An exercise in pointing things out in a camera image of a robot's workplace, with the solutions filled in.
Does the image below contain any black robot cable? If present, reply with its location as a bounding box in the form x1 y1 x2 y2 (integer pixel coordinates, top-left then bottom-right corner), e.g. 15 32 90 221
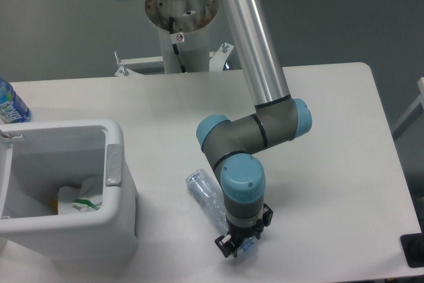
168 16 187 74

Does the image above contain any white plastic trash can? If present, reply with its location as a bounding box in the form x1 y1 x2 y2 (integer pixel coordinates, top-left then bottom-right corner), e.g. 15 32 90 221
1 119 138 259

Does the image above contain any clear plastic bottle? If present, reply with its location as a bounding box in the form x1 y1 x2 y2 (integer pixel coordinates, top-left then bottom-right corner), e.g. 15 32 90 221
185 168 256 255

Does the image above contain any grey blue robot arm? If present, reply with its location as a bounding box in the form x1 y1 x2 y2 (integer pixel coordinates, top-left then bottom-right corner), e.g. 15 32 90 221
122 0 312 257

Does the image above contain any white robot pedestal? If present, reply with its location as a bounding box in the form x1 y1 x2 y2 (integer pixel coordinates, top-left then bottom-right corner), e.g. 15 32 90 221
145 0 219 74

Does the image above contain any white metal base bracket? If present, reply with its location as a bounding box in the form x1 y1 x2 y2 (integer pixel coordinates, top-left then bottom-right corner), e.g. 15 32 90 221
114 42 235 77

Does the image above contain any white metal frame right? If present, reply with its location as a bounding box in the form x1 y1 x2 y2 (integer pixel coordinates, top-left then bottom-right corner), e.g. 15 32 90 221
392 77 423 141

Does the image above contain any blue labelled water bottle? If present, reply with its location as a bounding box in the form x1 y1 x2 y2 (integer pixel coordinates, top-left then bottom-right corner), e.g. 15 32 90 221
1 78 32 124

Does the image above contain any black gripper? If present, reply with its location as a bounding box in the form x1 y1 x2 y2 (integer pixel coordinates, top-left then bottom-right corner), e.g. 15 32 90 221
215 203 274 258

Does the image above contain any black clamp at table edge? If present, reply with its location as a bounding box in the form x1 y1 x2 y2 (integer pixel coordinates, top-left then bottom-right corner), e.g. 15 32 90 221
400 233 423 268

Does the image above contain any white paper trash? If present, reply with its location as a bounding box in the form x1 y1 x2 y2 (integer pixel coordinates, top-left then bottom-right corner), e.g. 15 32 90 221
57 175 103 215

